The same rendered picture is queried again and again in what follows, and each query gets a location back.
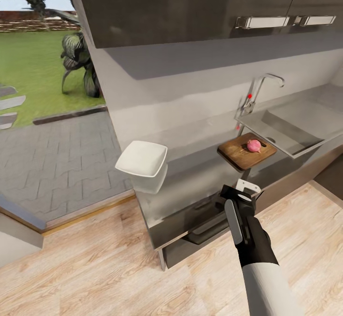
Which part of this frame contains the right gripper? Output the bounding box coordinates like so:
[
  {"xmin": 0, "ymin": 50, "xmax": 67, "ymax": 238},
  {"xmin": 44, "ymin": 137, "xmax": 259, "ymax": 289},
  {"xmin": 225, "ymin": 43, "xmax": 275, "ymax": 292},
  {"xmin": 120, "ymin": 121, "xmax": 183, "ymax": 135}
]
[{"xmin": 220, "ymin": 185, "xmax": 251, "ymax": 200}]

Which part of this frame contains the parer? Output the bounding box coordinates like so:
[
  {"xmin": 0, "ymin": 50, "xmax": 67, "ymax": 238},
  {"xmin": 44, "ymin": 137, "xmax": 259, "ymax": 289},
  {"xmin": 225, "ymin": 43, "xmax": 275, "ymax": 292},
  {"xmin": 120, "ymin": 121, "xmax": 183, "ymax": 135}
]
[{"xmin": 241, "ymin": 168, "xmax": 251, "ymax": 181}]

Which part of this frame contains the cutting board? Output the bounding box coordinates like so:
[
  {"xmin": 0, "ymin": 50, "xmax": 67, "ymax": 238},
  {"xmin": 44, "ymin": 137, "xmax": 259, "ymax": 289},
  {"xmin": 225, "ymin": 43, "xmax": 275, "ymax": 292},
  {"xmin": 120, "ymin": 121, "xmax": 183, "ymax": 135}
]
[{"xmin": 217, "ymin": 133, "xmax": 277, "ymax": 171}]

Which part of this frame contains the vidalia onion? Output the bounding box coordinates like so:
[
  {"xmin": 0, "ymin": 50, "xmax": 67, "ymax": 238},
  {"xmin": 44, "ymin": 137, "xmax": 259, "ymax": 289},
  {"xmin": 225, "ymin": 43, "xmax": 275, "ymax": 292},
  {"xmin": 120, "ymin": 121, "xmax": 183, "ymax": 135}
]
[{"xmin": 248, "ymin": 140, "xmax": 263, "ymax": 152}]

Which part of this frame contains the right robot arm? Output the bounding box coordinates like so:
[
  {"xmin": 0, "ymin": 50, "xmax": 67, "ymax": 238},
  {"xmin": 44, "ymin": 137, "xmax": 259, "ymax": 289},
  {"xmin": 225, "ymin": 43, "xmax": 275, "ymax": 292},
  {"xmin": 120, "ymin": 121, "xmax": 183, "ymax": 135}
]
[{"xmin": 220, "ymin": 179, "xmax": 305, "ymax": 316}]

